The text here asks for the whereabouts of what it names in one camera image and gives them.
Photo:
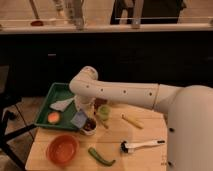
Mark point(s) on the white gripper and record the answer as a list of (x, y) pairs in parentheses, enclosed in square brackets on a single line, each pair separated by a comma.
[(86, 104)]

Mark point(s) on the blue sponge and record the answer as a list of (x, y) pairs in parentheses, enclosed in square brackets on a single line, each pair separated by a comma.
[(79, 119)]

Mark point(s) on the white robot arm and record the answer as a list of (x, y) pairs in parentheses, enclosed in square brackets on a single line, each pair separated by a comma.
[(189, 110)]

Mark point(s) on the dark red bowl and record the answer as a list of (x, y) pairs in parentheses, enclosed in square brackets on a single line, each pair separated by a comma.
[(98, 102)]

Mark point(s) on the small green cup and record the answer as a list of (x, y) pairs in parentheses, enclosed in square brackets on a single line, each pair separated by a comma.
[(103, 112)]

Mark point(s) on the grey cloth piece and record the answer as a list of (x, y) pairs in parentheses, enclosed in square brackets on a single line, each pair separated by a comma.
[(61, 105)]

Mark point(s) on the white cup with brown contents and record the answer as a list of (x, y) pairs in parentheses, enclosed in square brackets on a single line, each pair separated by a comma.
[(89, 128)]

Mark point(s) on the orange peach toy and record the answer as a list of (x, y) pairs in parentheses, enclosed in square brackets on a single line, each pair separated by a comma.
[(53, 117)]

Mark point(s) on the green chili pepper toy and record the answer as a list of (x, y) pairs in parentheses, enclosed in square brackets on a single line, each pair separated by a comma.
[(92, 151)]

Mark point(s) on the orange plastic bowl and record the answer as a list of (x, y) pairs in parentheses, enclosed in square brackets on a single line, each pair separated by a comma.
[(62, 150)]

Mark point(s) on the black chair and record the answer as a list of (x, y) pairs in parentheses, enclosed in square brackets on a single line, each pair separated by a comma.
[(7, 99)]

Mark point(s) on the small red dish on counter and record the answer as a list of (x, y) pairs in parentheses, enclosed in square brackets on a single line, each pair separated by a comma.
[(37, 23)]

